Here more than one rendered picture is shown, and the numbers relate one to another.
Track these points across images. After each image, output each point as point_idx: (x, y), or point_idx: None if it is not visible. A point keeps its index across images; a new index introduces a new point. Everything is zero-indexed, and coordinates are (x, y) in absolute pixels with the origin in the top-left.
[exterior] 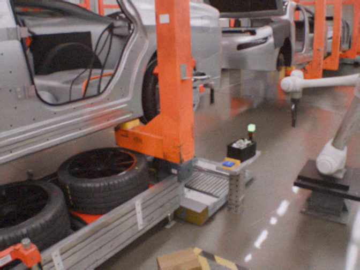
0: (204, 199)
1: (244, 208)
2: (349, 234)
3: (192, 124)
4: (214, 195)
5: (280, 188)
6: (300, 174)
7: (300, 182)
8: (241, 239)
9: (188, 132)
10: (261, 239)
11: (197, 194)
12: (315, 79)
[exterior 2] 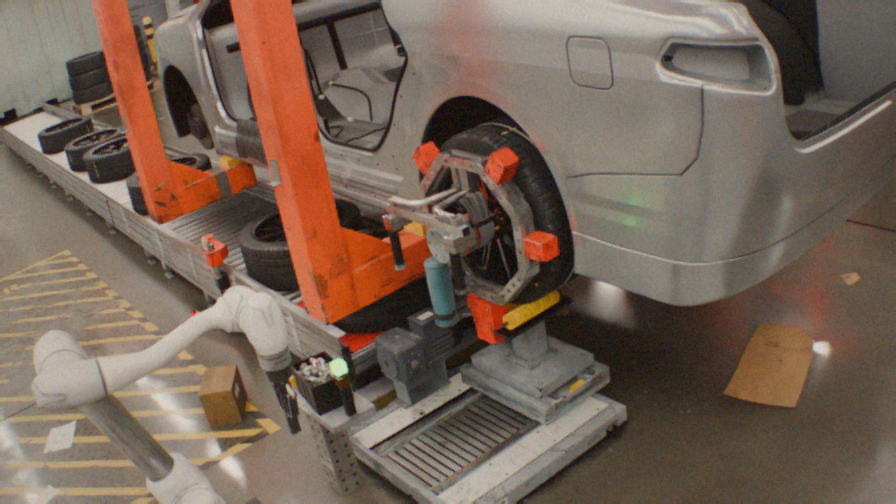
0: (376, 430)
1: (344, 497)
2: None
3: (308, 266)
4: (381, 444)
5: None
6: (255, 502)
7: (243, 503)
8: (264, 476)
9: (306, 275)
10: (247, 498)
11: (401, 423)
12: (186, 321)
